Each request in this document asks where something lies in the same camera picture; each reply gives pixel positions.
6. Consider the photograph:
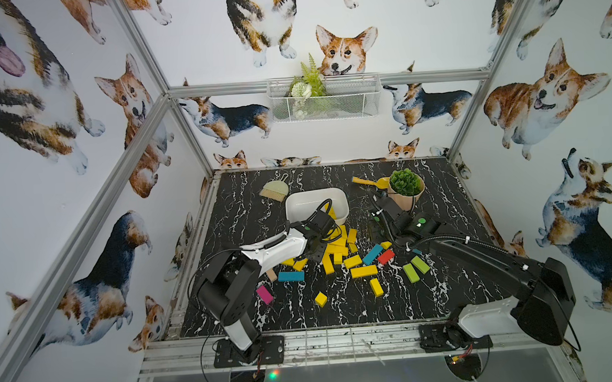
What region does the red block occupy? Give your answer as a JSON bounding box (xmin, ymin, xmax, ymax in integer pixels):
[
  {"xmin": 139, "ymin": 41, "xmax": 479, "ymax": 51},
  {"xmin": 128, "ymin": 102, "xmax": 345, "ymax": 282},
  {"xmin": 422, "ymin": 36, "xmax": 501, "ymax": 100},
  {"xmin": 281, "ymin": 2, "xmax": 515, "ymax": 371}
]
[{"xmin": 377, "ymin": 248, "xmax": 395, "ymax": 266}]

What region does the yellow toy shovel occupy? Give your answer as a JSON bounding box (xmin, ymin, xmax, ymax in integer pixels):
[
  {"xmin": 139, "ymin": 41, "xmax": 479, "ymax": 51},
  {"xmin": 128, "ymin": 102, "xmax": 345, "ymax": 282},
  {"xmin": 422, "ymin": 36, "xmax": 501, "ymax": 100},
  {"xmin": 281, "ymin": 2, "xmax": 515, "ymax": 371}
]
[{"xmin": 352, "ymin": 177, "xmax": 390, "ymax": 190}]

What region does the yellow long block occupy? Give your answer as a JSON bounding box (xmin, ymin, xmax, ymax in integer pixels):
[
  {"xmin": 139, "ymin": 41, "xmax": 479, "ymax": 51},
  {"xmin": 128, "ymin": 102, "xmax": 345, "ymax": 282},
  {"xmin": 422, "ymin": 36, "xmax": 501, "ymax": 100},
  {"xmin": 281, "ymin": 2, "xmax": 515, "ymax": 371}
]
[{"xmin": 350, "ymin": 265, "xmax": 378, "ymax": 279}]

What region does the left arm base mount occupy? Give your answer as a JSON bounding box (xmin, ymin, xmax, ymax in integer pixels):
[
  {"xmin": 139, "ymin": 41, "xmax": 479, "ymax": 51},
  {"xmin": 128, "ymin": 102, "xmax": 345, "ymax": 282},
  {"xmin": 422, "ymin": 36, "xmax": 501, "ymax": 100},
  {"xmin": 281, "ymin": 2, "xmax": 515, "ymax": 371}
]
[{"xmin": 214, "ymin": 335, "xmax": 285, "ymax": 369}]

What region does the green block right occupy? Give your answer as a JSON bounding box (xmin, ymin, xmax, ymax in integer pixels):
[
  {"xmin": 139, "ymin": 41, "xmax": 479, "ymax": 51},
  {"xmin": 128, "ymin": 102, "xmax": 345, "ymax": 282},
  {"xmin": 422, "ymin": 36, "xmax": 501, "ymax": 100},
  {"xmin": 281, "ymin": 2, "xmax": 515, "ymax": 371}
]
[{"xmin": 411, "ymin": 256, "xmax": 431, "ymax": 275}]

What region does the white plastic tray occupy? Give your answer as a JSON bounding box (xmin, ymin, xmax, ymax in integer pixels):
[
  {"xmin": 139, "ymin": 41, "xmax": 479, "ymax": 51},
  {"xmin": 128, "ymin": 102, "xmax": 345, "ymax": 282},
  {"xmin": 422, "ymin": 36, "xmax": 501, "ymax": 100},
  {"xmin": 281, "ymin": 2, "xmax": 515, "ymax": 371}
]
[{"xmin": 285, "ymin": 187, "xmax": 350, "ymax": 225}]

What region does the green hand brush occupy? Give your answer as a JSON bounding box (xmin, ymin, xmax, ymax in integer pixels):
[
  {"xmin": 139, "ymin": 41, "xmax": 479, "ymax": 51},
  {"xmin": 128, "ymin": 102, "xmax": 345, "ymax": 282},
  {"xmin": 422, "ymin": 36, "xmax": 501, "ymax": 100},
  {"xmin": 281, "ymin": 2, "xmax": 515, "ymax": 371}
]
[{"xmin": 260, "ymin": 180, "xmax": 289, "ymax": 202}]

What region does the green block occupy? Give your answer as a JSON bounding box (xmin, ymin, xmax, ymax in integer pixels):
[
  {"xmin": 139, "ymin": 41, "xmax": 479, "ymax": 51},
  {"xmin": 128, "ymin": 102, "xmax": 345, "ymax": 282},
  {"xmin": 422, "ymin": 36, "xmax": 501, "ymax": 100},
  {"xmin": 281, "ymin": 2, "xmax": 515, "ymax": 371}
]
[
  {"xmin": 403, "ymin": 264, "xmax": 420, "ymax": 284},
  {"xmin": 411, "ymin": 256, "xmax": 431, "ymax": 275}
]

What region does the white wire wall basket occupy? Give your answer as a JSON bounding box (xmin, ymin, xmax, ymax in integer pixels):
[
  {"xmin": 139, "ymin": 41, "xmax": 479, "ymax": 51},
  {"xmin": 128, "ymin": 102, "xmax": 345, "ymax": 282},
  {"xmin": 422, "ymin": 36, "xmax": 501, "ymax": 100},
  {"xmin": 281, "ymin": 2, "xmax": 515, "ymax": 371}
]
[{"xmin": 267, "ymin": 75, "xmax": 383, "ymax": 122}]

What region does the pink pot green plant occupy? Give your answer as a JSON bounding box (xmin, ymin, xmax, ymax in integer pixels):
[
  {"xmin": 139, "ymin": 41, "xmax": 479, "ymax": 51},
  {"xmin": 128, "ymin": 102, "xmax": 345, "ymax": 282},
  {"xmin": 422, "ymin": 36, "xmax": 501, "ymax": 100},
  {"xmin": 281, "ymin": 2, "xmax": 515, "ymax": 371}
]
[{"xmin": 388, "ymin": 169, "xmax": 425, "ymax": 211}]

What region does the yellow short block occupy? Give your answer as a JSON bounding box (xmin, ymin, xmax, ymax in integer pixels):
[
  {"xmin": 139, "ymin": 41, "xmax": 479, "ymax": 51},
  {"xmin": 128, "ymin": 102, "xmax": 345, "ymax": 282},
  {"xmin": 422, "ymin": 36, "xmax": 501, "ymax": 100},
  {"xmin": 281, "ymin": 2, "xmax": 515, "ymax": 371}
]
[{"xmin": 370, "ymin": 278, "xmax": 384, "ymax": 298}]

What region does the green block left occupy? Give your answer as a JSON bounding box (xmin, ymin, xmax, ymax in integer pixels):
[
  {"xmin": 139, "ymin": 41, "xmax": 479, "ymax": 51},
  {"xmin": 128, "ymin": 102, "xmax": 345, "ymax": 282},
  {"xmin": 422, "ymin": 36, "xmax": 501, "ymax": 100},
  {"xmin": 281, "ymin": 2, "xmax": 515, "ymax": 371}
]
[{"xmin": 403, "ymin": 264, "xmax": 420, "ymax": 284}]

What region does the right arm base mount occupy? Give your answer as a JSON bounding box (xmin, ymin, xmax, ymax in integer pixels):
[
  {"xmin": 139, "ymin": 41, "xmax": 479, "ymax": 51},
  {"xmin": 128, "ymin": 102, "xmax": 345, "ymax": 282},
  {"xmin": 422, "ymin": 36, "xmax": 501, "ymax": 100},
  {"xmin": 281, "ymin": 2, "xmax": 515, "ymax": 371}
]
[{"xmin": 418, "ymin": 323, "xmax": 493, "ymax": 353}]

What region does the green fern with flower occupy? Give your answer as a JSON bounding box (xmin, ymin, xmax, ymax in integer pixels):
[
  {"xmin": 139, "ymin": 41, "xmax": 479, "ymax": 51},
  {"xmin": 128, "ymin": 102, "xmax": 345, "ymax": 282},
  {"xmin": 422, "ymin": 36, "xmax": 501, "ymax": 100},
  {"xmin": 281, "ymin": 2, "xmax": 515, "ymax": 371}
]
[{"xmin": 287, "ymin": 54, "xmax": 328, "ymax": 120}]

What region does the teal slanted block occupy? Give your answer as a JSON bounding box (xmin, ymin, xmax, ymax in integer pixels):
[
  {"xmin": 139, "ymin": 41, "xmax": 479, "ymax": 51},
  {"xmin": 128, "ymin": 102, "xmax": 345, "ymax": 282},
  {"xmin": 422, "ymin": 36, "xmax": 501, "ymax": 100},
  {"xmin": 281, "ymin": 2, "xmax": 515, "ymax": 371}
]
[{"xmin": 362, "ymin": 244, "xmax": 385, "ymax": 265}]

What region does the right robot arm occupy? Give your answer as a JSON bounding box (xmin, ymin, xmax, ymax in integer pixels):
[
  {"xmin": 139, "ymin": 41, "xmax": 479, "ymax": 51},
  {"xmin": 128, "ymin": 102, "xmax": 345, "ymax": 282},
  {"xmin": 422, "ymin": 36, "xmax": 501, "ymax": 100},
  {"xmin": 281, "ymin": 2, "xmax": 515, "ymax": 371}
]
[{"xmin": 369, "ymin": 194, "xmax": 577, "ymax": 346}]

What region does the natural wood block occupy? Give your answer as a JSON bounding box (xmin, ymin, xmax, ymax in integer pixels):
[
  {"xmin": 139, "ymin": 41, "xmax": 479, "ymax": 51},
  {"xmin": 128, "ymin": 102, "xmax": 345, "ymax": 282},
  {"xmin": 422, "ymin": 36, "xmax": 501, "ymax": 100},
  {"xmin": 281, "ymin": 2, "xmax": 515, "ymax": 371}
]
[{"xmin": 266, "ymin": 269, "xmax": 277, "ymax": 282}]

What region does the magenta block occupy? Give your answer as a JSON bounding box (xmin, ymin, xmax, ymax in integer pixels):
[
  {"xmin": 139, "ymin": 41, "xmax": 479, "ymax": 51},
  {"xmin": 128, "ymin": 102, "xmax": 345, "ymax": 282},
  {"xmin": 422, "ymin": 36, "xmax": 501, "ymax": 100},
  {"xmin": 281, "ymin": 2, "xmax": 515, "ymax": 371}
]
[{"xmin": 257, "ymin": 285, "xmax": 274, "ymax": 305}]

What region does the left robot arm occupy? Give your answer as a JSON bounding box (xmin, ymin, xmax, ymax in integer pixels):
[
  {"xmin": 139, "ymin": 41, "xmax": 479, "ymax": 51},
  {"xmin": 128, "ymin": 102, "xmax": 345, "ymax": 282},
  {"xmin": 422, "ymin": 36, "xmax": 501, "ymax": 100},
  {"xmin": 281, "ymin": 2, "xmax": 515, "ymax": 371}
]
[{"xmin": 189, "ymin": 199, "xmax": 338, "ymax": 357}]

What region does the yellow cube block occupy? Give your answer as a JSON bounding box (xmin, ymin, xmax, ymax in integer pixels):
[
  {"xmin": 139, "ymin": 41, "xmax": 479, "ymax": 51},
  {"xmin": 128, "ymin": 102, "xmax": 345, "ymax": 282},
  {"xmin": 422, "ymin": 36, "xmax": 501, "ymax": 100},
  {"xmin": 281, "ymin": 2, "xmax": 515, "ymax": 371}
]
[{"xmin": 314, "ymin": 292, "xmax": 328, "ymax": 308}]

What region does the teal long block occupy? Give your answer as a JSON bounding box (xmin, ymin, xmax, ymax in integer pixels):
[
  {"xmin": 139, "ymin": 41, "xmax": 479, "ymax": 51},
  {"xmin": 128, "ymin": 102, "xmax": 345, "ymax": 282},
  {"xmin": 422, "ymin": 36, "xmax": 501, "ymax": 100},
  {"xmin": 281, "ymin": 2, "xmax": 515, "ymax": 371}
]
[{"xmin": 277, "ymin": 271, "xmax": 305, "ymax": 282}]

